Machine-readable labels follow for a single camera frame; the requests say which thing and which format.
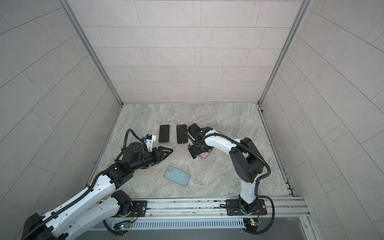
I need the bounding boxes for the light blue phone case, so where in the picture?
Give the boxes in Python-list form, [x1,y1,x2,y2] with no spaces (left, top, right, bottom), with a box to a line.
[164,166,191,187]

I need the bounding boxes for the aluminium mounting rail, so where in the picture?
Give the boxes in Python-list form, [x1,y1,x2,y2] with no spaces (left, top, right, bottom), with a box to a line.
[86,196,311,223]

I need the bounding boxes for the green circuit board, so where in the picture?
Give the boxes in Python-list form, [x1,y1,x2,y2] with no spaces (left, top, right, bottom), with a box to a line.
[114,221,132,231]
[243,218,263,233]

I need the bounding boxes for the right green circuit board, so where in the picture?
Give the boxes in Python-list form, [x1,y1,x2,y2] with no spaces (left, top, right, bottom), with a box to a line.
[243,218,263,233]

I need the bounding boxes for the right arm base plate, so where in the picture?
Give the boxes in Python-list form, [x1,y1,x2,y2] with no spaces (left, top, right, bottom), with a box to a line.
[220,199,268,216]

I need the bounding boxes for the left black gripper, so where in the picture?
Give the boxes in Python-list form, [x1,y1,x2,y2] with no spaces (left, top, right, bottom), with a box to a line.
[130,147,174,173]

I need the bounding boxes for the purple phone black screen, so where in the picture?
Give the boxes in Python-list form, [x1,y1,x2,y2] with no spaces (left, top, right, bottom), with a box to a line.
[159,125,170,143]

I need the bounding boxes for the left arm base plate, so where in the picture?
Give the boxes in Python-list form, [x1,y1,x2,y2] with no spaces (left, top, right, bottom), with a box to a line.
[118,201,148,218]

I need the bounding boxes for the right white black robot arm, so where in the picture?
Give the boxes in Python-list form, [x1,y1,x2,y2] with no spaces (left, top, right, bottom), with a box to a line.
[177,124,271,215]

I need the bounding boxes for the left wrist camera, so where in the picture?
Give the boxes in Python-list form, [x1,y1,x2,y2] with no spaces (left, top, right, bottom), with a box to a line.
[143,134,157,152]

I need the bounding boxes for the left green circuit board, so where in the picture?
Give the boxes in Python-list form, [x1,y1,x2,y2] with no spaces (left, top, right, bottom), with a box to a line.
[114,221,132,231]

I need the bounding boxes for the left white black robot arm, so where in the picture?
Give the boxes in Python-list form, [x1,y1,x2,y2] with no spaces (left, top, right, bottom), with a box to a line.
[22,142,173,240]

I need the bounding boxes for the left black corrugated cable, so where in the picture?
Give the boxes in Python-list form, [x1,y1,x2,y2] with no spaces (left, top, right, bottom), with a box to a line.
[20,128,149,240]

